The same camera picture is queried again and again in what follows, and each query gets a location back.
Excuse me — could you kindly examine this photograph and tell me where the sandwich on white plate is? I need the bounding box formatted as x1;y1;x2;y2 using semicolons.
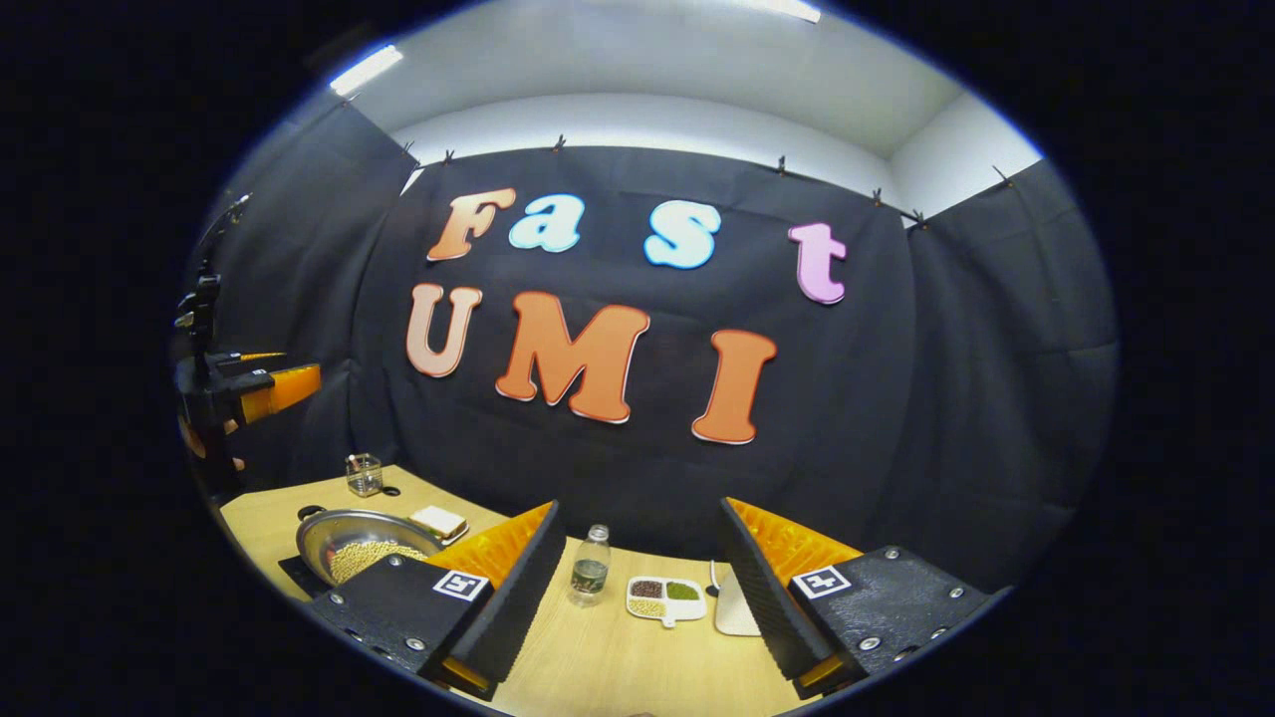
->
408;505;469;546

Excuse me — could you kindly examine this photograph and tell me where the clear plastic water bottle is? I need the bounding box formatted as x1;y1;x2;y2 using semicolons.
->
569;524;612;608

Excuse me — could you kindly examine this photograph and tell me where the steel pot with black handle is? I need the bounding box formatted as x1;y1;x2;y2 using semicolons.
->
296;505;446;587

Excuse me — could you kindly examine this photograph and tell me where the white toaster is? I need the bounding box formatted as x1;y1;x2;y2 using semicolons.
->
714;565;763;637

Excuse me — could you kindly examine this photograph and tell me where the ceiling light panel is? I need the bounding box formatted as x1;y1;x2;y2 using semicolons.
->
329;44;404;98
737;0;823;24

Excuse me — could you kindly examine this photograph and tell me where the black induction cooktop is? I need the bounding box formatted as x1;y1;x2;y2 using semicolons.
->
278;553;335;600

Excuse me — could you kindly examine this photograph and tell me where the white divided bean dish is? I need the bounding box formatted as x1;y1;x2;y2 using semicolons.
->
626;575;708;629

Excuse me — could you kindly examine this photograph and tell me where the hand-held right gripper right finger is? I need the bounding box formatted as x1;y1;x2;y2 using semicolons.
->
719;496;1002;701

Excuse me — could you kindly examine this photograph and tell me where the row of black clips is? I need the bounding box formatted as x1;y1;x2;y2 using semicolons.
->
398;134;1015;230

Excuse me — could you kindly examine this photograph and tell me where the pile of yellow soybeans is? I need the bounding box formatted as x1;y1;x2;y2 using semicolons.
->
329;540;429;585

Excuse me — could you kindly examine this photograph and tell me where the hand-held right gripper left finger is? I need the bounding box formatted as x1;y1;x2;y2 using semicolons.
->
304;500;567;701

